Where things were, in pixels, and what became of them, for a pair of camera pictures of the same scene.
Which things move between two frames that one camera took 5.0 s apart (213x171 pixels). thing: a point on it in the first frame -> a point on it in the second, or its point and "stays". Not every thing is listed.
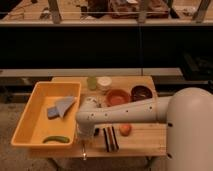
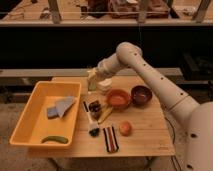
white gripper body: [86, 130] -> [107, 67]
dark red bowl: [141, 92] stays
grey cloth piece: [62, 103] stays
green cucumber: [56, 138] stays
